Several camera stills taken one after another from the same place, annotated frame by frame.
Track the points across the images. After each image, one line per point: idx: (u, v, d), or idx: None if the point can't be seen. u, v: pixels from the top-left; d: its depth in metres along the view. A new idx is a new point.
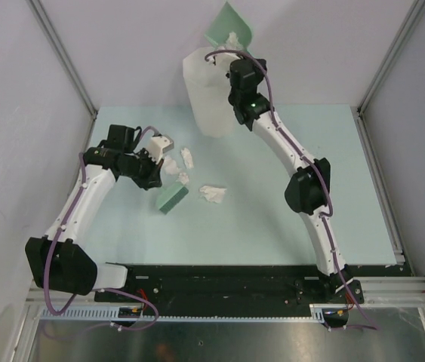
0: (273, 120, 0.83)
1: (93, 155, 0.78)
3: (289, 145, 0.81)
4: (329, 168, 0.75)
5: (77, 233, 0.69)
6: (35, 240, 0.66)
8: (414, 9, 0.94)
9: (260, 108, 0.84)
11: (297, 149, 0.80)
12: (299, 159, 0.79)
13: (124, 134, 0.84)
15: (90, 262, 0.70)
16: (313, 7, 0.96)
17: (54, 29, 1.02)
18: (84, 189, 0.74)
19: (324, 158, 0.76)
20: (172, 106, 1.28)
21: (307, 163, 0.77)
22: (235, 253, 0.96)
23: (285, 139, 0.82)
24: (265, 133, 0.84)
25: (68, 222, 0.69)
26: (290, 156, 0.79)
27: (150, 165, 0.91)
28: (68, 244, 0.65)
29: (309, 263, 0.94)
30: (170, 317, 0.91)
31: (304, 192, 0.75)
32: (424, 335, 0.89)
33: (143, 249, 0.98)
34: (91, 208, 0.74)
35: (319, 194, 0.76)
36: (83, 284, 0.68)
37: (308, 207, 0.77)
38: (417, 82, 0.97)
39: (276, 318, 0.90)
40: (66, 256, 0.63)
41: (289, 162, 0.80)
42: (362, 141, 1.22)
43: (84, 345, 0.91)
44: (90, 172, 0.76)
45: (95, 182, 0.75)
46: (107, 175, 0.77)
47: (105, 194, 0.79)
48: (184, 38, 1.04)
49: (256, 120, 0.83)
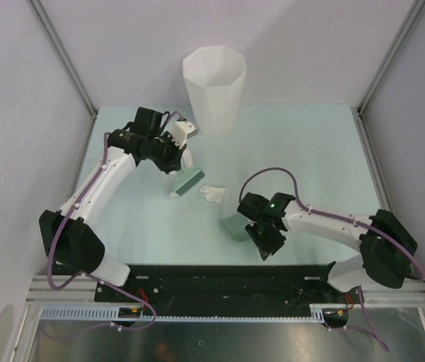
0: (301, 204, 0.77)
1: (118, 138, 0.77)
3: (334, 219, 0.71)
4: (389, 219, 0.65)
5: (90, 212, 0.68)
6: (49, 213, 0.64)
8: (414, 8, 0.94)
9: (281, 204, 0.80)
11: (344, 218, 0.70)
12: (353, 227, 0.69)
13: (151, 118, 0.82)
15: (98, 243, 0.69)
16: (314, 7, 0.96)
17: (54, 28, 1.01)
18: (103, 170, 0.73)
19: (380, 213, 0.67)
20: (172, 106, 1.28)
21: (364, 226, 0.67)
22: (235, 255, 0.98)
23: (327, 217, 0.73)
24: (301, 224, 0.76)
25: (82, 200, 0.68)
26: (342, 229, 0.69)
27: (174, 151, 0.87)
28: (79, 223, 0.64)
29: (309, 263, 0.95)
30: (170, 317, 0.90)
31: (389, 261, 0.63)
32: (423, 335, 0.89)
33: (144, 247, 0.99)
34: (107, 191, 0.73)
35: (403, 259, 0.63)
36: (88, 265, 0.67)
37: (395, 276, 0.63)
38: (418, 82, 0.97)
39: (275, 318, 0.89)
40: (75, 233, 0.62)
41: (343, 234, 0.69)
42: (362, 141, 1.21)
43: (84, 345, 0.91)
44: (112, 154, 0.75)
45: (115, 165, 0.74)
46: (127, 160, 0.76)
47: (122, 179, 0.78)
48: (184, 38, 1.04)
49: (284, 216, 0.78)
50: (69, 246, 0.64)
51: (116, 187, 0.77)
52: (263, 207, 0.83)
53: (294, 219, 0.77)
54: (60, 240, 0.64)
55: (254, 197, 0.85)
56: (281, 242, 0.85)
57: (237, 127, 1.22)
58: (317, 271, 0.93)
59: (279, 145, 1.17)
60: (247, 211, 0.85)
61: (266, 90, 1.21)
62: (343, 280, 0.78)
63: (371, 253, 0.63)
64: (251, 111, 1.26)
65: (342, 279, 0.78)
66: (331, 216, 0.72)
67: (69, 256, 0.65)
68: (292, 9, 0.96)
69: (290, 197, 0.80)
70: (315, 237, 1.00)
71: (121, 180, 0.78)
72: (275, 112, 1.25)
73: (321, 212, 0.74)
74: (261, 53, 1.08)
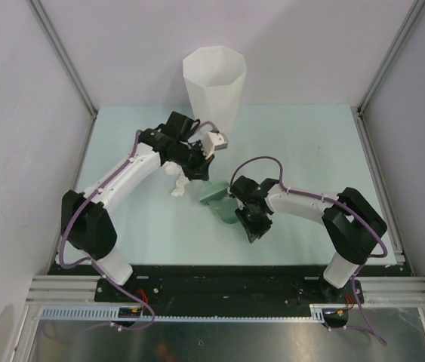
0: (281, 185, 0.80)
1: (149, 136, 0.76)
3: (306, 197, 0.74)
4: (357, 199, 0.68)
5: (111, 200, 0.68)
6: (73, 194, 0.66)
8: (414, 7, 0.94)
9: (267, 187, 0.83)
11: (315, 194, 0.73)
12: (321, 203, 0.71)
13: (183, 122, 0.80)
15: (112, 233, 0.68)
16: (314, 7, 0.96)
17: (54, 28, 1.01)
18: (130, 164, 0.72)
19: (348, 191, 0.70)
20: (173, 106, 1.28)
21: (331, 201, 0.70)
22: (235, 255, 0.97)
23: (300, 196, 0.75)
24: (280, 202, 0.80)
25: (106, 187, 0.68)
26: (311, 205, 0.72)
27: (200, 159, 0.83)
28: (99, 207, 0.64)
29: (308, 263, 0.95)
30: (170, 317, 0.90)
31: (355, 237, 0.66)
32: (423, 335, 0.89)
33: (145, 246, 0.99)
34: (129, 184, 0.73)
35: (368, 236, 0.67)
36: (100, 252, 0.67)
37: (361, 253, 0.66)
38: (417, 81, 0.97)
39: (276, 318, 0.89)
40: (92, 216, 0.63)
41: (312, 210, 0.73)
42: (362, 141, 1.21)
43: (83, 345, 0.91)
44: (141, 151, 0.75)
45: (141, 161, 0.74)
46: (153, 157, 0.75)
47: (144, 176, 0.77)
48: (184, 38, 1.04)
49: (267, 197, 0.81)
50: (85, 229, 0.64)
51: (139, 182, 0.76)
52: (249, 188, 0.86)
53: (275, 198, 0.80)
54: (78, 222, 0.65)
55: (244, 179, 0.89)
56: (267, 224, 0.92)
57: (236, 127, 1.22)
58: (316, 271, 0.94)
59: (278, 145, 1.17)
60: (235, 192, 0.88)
61: (266, 90, 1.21)
62: (336, 273, 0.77)
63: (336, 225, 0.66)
64: (251, 111, 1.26)
65: (334, 272, 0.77)
66: (304, 192, 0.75)
67: (83, 239, 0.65)
68: (292, 9, 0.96)
69: (275, 181, 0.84)
70: (315, 236, 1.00)
71: (143, 178, 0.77)
72: (275, 112, 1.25)
73: (298, 191, 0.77)
74: (262, 53, 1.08)
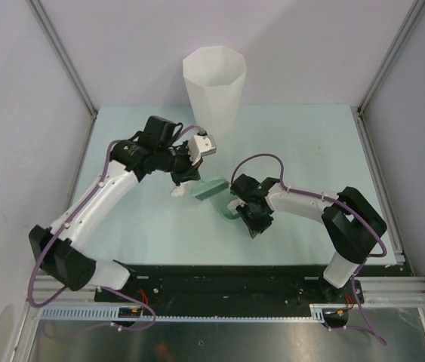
0: (281, 185, 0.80)
1: (122, 151, 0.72)
3: (307, 196, 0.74)
4: (357, 198, 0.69)
5: (79, 234, 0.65)
6: (39, 229, 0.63)
8: (414, 7, 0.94)
9: (267, 185, 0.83)
11: (315, 194, 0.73)
12: (321, 202, 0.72)
13: (161, 130, 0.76)
15: (87, 262, 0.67)
16: (313, 8, 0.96)
17: (53, 28, 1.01)
18: (100, 188, 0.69)
19: (348, 190, 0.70)
20: (173, 105, 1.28)
21: (331, 200, 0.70)
22: (236, 253, 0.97)
23: (301, 195, 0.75)
24: (281, 202, 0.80)
25: (73, 220, 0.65)
26: (312, 204, 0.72)
27: (186, 164, 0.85)
28: (66, 246, 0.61)
29: (309, 263, 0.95)
30: (170, 317, 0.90)
31: (354, 237, 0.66)
32: (423, 335, 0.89)
33: (144, 248, 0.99)
34: (102, 209, 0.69)
35: (368, 235, 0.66)
36: (75, 283, 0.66)
37: (360, 253, 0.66)
38: (417, 82, 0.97)
39: (275, 318, 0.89)
40: (60, 254, 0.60)
41: (314, 210, 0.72)
42: (362, 141, 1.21)
43: (83, 345, 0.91)
44: (113, 171, 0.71)
45: (113, 183, 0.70)
46: (129, 177, 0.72)
47: (122, 195, 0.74)
48: (184, 38, 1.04)
49: (267, 195, 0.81)
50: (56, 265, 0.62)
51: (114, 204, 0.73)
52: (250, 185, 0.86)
53: (275, 198, 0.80)
54: (47, 259, 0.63)
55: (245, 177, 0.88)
56: (268, 221, 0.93)
57: (236, 127, 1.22)
58: (316, 271, 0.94)
59: (278, 145, 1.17)
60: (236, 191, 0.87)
61: (266, 90, 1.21)
62: (334, 274, 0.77)
63: (334, 225, 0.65)
64: (251, 111, 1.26)
65: (333, 272, 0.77)
66: (304, 191, 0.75)
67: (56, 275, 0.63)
68: (291, 9, 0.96)
69: (275, 180, 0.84)
70: (316, 237, 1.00)
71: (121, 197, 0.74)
72: (275, 112, 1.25)
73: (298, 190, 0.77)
74: (261, 53, 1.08)
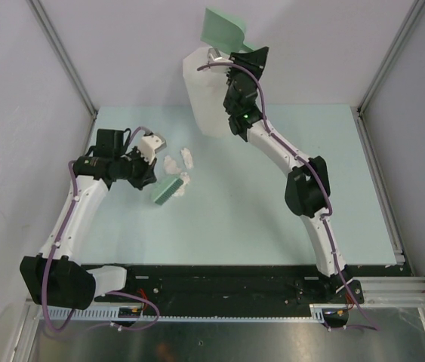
0: (265, 127, 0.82)
1: (84, 165, 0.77)
3: (281, 147, 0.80)
4: (323, 164, 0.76)
5: (73, 249, 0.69)
6: (29, 259, 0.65)
8: (414, 8, 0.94)
9: (253, 118, 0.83)
11: (290, 149, 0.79)
12: (294, 159, 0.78)
13: (113, 139, 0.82)
15: (90, 277, 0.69)
16: (313, 9, 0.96)
17: (53, 27, 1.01)
18: (76, 202, 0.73)
19: (318, 156, 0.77)
20: (173, 106, 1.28)
21: (302, 162, 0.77)
22: (236, 253, 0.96)
23: (278, 144, 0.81)
24: (258, 139, 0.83)
25: (62, 239, 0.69)
26: (284, 157, 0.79)
27: (143, 165, 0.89)
28: (65, 262, 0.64)
29: (309, 263, 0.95)
30: (170, 317, 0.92)
31: (304, 196, 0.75)
32: (423, 335, 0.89)
33: (143, 248, 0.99)
34: (86, 220, 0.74)
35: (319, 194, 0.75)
36: (82, 300, 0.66)
37: (310, 210, 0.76)
38: (418, 82, 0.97)
39: (275, 317, 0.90)
40: (61, 274, 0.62)
41: (284, 163, 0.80)
42: (362, 141, 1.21)
43: (84, 345, 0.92)
44: (82, 184, 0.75)
45: (87, 194, 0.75)
46: (99, 185, 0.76)
47: (98, 204, 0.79)
48: (183, 38, 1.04)
49: (249, 130, 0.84)
50: (58, 286, 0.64)
51: (93, 215, 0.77)
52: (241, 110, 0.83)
53: (256, 134, 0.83)
54: (47, 283, 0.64)
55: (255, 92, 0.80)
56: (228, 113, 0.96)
57: None
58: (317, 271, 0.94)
59: None
60: (230, 75, 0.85)
61: (266, 90, 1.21)
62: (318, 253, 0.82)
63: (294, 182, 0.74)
64: None
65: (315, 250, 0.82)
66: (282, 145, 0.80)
67: (62, 297, 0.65)
68: (291, 9, 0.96)
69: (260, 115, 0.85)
70: None
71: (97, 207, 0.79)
72: (276, 113, 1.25)
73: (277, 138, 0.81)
74: None
